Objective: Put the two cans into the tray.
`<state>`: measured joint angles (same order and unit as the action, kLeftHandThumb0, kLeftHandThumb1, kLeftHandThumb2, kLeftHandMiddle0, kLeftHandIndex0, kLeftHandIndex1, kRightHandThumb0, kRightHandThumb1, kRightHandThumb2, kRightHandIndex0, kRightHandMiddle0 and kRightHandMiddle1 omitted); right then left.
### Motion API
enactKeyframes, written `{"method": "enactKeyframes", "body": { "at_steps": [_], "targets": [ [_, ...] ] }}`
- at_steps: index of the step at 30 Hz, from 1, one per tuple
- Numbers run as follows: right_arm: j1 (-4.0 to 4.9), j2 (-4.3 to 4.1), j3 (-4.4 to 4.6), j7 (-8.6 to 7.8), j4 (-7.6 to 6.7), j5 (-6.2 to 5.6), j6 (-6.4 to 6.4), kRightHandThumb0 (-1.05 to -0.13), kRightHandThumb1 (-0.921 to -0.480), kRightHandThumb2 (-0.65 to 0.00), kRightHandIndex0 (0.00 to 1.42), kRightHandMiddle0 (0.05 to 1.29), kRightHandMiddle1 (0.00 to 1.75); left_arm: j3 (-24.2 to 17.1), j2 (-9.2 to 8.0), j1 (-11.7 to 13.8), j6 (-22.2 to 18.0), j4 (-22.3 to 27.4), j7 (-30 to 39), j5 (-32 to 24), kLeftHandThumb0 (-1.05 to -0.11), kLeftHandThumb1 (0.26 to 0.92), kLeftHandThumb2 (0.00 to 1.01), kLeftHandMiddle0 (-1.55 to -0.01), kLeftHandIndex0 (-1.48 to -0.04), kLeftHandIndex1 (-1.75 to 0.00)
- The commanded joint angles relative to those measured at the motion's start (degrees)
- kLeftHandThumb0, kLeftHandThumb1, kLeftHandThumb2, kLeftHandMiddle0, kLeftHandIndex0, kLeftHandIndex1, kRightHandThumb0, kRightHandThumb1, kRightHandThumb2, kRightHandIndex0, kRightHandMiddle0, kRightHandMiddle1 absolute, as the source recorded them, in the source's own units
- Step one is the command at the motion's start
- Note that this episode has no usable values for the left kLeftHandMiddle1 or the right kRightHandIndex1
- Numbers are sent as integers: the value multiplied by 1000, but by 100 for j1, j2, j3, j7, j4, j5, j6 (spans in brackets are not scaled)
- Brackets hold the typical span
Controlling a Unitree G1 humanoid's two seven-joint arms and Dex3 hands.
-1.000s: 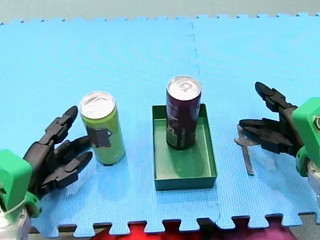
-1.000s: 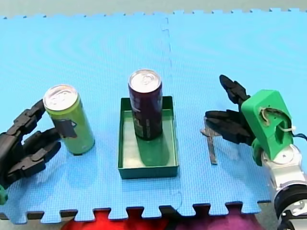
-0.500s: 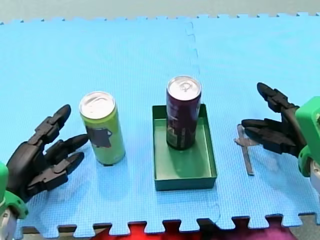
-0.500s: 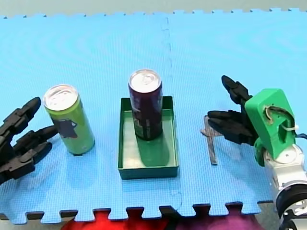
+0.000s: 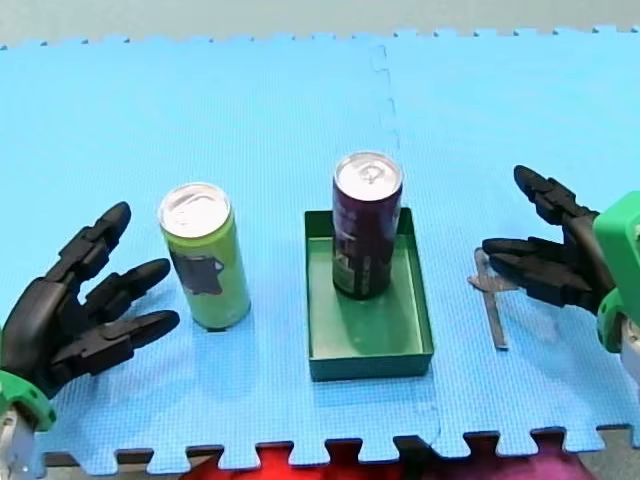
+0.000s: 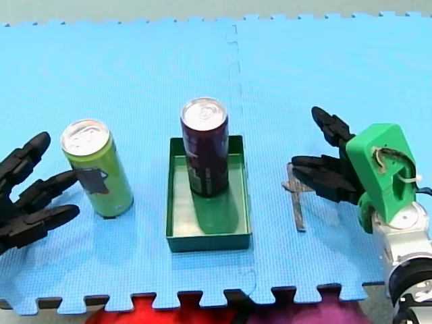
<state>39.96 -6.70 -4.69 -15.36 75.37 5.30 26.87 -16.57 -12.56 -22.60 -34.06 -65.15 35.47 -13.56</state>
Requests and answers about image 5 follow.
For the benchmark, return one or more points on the dark purple drink can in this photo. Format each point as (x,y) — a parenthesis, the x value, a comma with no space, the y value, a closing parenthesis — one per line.
(365,230)

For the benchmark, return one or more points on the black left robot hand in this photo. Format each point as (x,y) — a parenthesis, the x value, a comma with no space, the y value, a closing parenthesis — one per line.
(70,320)

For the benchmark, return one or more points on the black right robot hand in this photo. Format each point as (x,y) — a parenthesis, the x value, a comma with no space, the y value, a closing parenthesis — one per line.
(557,260)

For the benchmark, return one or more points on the shallow green tray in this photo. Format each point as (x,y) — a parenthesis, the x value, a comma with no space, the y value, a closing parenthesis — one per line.
(367,320)

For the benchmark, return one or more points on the green drink can dark band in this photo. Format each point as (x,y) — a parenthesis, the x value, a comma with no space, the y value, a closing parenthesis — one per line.
(205,260)

